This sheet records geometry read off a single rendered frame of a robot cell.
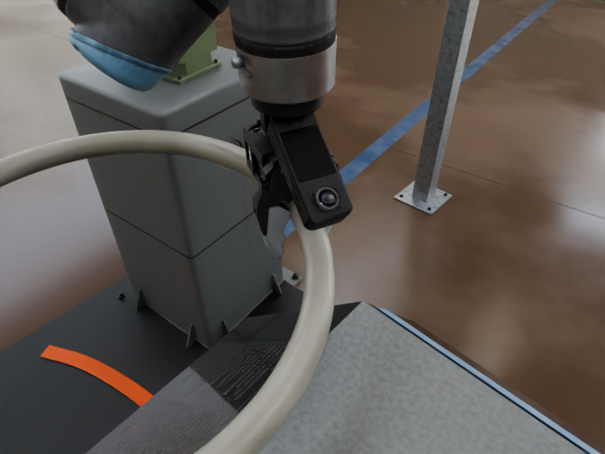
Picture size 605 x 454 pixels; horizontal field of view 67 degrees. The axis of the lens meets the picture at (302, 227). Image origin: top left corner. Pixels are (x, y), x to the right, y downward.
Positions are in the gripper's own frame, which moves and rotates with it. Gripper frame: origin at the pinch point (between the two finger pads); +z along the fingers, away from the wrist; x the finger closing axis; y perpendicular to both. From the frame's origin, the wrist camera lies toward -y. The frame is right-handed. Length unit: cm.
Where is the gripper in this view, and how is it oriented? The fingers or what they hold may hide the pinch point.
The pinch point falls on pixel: (301, 246)
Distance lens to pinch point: 56.0
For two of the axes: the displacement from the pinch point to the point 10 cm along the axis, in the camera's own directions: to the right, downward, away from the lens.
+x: -9.1, 3.0, -2.9
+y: -4.2, -6.2, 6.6
